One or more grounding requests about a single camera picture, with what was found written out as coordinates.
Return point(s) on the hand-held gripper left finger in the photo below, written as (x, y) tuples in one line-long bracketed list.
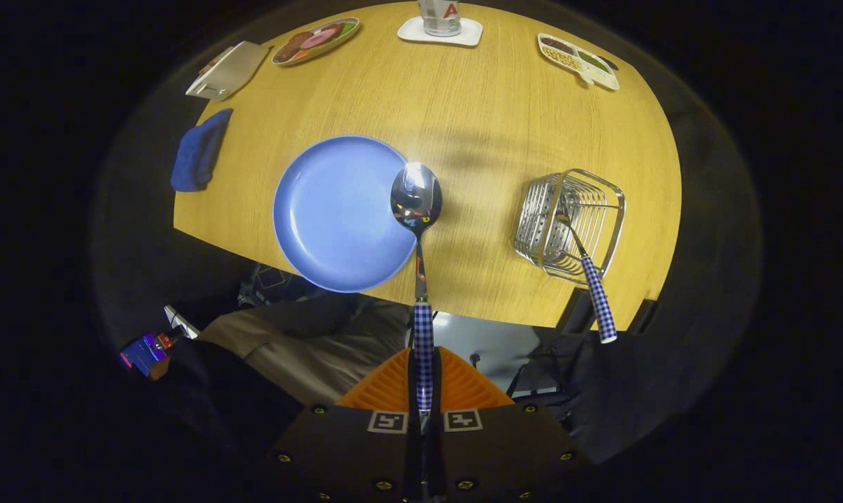
[(412, 461)]

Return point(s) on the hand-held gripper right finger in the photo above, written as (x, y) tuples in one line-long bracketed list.
[(436, 461)]

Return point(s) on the person's khaki trousers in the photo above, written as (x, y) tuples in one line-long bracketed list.
[(302, 349)]

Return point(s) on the dark chair base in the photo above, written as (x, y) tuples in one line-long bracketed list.
[(575, 370)]

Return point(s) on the person's dark sleeve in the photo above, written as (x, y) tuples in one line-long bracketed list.
[(211, 391)]

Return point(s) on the black box with yellow outline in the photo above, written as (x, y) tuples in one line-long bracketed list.
[(271, 277)]

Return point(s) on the blue round plate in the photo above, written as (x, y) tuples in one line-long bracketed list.
[(330, 216)]

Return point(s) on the white shoe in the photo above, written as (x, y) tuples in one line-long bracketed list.
[(182, 321)]

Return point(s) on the smartphone with lit screen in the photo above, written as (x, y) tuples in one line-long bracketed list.
[(142, 353)]

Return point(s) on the blue folded cloth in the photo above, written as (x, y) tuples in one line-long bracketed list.
[(198, 154)]

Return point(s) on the white divided snack tray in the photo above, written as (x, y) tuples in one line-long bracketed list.
[(568, 59)]

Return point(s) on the white square coaster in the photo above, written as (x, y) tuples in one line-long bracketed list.
[(470, 35)]

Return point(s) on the white toaster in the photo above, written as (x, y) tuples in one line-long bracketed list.
[(232, 70)]

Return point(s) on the oval plate of food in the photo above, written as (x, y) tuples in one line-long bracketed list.
[(316, 38)]

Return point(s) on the white bottle green cap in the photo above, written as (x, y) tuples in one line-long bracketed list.
[(441, 17)]

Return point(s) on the black table bracket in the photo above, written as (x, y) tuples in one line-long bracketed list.
[(575, 311), (643, 316)]

